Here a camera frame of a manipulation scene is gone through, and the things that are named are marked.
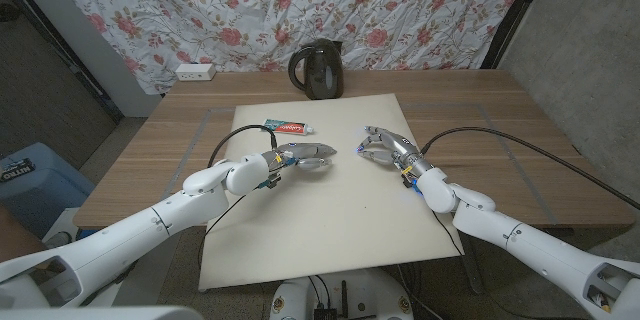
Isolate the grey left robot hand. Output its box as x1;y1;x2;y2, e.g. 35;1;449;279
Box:
262;142;338;174

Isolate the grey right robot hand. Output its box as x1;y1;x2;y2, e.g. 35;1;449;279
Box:
355;125;435;179

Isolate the cream foam board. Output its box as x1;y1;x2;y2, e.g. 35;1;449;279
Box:
198;92;465;291

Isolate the Colgate toothpaste tube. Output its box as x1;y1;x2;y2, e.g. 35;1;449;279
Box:
262;118;315;137

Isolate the black electric kettle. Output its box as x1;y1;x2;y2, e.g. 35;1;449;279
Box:
287;37;345;103

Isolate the white power strip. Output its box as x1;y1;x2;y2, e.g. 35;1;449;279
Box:
174;62;217;82

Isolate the floral backdrop cloth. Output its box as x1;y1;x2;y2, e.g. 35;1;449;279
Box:
32;0;536;95

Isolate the grey table leg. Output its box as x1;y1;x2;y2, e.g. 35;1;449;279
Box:
457;239;486;295

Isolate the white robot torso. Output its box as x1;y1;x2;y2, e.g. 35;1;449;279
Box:
0;269;415;320

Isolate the black backdrop stand pole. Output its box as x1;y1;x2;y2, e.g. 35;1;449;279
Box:
480;0;554;70

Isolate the white box with round dial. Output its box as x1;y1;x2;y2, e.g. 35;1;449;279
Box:
42;207;101;250

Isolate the blue plastic bin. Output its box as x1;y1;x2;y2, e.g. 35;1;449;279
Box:
0;142;96;239

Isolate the black left wrist camera module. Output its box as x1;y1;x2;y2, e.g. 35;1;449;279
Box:
258;172;282;191

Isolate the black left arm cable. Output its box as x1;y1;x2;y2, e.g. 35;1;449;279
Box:
197;123;279;271

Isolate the thin black hanging cable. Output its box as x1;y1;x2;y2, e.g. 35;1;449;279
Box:
430;208;465;257

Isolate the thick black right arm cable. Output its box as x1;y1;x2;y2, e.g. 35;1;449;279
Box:
419;126;640;211

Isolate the black slanted floor rail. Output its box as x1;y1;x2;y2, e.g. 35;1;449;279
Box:
0;0;124;122

